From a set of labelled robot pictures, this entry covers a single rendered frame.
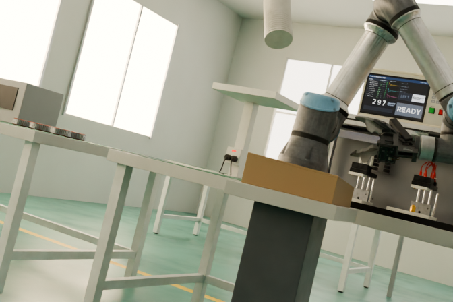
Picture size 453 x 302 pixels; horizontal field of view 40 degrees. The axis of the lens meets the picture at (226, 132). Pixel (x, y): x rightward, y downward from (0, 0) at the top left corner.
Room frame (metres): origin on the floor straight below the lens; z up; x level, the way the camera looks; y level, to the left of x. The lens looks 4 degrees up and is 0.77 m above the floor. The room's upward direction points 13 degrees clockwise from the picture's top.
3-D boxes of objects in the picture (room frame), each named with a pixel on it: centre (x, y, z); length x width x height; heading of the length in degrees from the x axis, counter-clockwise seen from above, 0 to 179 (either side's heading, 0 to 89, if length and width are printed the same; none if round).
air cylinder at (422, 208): (2.39, -0.79, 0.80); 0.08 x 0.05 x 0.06; 60
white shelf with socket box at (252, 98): (3.28, -0.12, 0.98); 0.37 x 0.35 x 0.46; 60
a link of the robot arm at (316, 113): (1.85, -0.25, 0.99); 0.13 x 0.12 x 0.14; 164
